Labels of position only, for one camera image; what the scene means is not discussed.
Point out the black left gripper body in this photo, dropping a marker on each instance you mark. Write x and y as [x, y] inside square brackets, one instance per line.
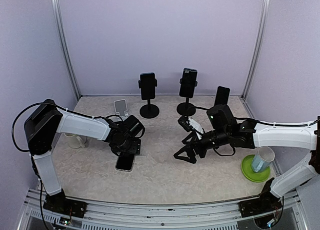
[126, 146]

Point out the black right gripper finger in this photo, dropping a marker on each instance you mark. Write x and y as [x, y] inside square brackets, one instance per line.
[186, 154]
[190, 138]

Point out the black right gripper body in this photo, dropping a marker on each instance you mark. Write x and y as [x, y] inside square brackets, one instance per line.
[202, 149]

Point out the clear-case black phone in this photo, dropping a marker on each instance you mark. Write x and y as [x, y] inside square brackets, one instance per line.
[125, 162]

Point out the black round-base phone stand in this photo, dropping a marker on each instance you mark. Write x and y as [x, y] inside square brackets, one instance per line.
[186, 108]

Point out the silver folding phone stand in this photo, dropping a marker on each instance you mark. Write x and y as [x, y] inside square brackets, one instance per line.
[121, 108]

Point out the blue-edged black phone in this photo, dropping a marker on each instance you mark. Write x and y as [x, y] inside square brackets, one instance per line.
[188, 82]

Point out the white-edged black phone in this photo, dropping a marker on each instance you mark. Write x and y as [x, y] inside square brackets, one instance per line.
[222, 96]

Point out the teal-edged black phone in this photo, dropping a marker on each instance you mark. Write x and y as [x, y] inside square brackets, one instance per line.
[147, 85]

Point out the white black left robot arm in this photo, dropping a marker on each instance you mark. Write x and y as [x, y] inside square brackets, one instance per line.
[123, 136]

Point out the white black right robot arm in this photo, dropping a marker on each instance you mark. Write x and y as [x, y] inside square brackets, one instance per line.
[250, 134]

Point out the green plate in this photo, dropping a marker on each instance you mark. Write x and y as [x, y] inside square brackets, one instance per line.
[248, 172]

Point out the white mug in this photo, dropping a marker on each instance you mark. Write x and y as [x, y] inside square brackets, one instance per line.
[75, 141]

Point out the light blue cup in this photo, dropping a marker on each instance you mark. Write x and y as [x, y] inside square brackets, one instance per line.
[263, 158]

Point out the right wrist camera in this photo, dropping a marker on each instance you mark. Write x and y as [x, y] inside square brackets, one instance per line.
[190, 125]

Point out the aluminium front rail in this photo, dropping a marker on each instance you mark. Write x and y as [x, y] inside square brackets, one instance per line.
[111, 215]

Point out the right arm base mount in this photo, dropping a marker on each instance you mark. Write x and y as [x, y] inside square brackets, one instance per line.
[258, 206]

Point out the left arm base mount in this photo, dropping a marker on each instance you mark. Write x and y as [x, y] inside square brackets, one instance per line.
[66, 206]

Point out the right aluminium frame post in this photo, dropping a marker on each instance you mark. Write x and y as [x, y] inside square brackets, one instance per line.
[257, 48]

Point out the aluminium frame post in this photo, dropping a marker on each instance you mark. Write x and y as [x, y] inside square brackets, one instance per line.
[257, 48]
[65, 50]

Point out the left aluminium frame post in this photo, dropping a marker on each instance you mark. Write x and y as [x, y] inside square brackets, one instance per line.
[65, 50]

